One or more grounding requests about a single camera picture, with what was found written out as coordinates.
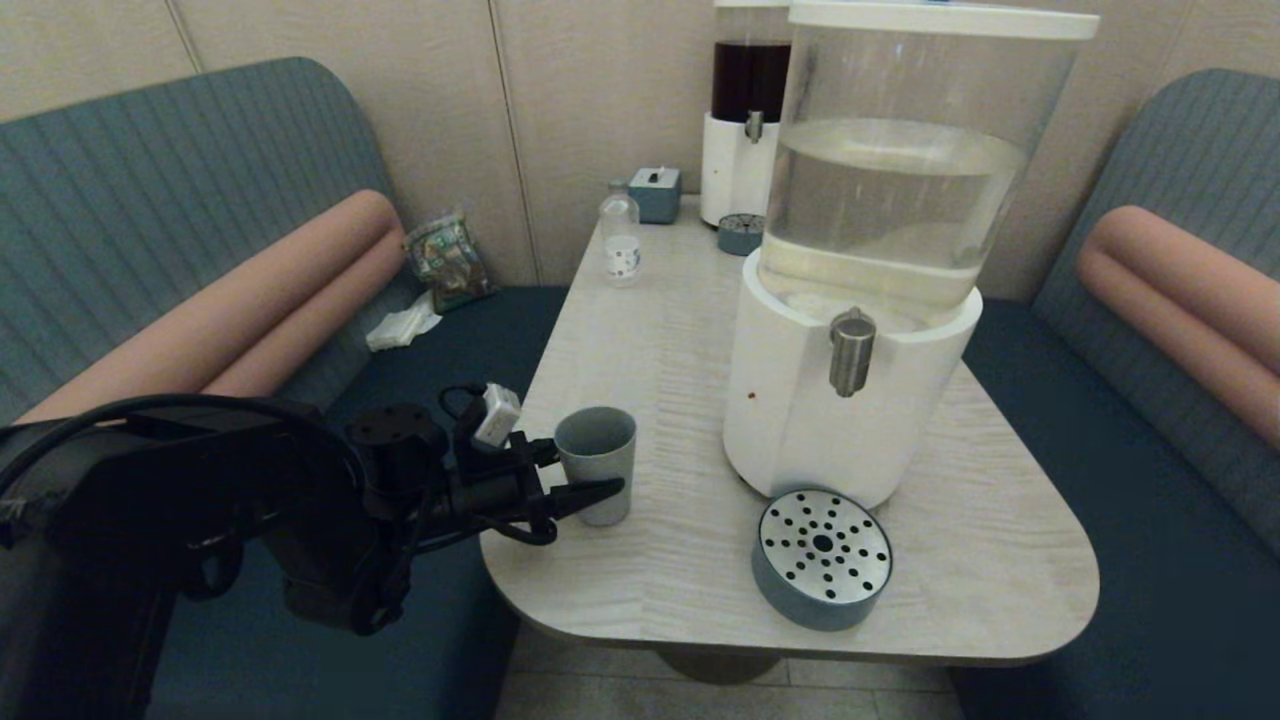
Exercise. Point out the grey-blue plastic cup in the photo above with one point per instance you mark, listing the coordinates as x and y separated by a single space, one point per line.
600 450

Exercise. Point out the clear water dispenser white base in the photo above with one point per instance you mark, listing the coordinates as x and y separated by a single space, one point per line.
800 420

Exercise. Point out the small clear bottle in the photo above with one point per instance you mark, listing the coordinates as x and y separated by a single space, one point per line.
620 248

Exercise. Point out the steel water dispenser tap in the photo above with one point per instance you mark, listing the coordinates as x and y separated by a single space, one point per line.
852 355

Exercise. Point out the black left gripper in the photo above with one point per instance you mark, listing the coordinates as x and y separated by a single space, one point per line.
495 490

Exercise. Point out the small round blue drip tray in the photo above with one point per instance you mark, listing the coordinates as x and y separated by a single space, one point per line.
740 240

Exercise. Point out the pink bolster cushion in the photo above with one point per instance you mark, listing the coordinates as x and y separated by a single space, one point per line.
1190 300
250 310

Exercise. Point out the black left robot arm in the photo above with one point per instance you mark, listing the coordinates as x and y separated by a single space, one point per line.
100 520

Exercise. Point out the crumpled white tissue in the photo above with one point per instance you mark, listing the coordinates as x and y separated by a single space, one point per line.
402 326

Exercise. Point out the round blue perforated drip tray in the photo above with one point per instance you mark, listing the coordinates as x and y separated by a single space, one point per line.
790 595

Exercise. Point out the blue-grey tissue box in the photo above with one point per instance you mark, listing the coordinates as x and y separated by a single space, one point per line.
655 198

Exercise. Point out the green snack bag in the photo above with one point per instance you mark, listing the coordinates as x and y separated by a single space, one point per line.
450 262

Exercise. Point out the steel dark dispenser tap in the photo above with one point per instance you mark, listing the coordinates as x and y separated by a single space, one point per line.
754 127

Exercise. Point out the dark drink dispenser white base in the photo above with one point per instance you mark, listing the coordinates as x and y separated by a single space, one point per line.
730 178

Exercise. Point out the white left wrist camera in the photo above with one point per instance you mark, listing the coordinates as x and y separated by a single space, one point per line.
497 415

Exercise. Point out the teal upholstered bench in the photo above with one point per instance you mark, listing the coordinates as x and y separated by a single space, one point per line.
150 180
1150 600

